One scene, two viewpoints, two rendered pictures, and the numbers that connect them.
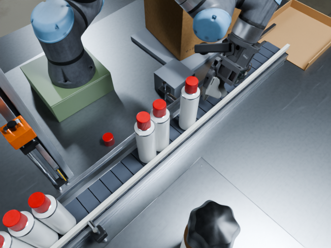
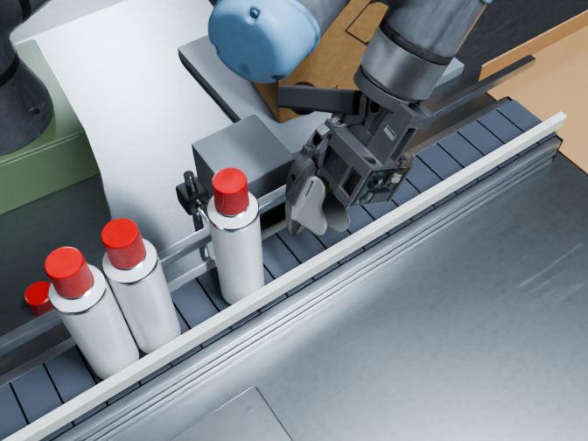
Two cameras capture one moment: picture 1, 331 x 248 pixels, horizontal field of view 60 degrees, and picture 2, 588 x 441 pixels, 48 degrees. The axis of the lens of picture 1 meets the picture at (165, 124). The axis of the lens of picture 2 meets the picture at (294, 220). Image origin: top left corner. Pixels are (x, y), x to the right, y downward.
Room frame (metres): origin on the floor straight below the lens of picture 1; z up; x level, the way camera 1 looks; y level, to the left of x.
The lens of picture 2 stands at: (0.11, -0.19, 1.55)
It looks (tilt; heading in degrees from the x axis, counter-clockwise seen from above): 54 degrees down; 10
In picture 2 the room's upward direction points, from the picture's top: straight up
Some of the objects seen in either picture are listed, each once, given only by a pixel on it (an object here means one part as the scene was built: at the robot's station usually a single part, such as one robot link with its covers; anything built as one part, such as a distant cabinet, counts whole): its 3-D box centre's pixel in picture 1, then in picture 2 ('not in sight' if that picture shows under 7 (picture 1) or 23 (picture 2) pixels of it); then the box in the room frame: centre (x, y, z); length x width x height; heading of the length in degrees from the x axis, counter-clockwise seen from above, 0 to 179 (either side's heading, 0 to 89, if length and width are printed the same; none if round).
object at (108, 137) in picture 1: (108, 139); (42, 298); (0.45, 0.18, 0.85); 0.03 x 0.03 x 0.03
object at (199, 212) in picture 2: (169, 103); (206, 228); (0.54, -0.01, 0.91); 0.07 x 0.03 x 0.17; 44
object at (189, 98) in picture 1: (188, 104); (236, 241); (0.48, -0.07, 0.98); 0.05 x 0.05 x 0.20
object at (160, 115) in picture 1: (159, 126); (141, 290); (0.41, 0.01, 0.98); 0.05 x 0.05 x 0.20
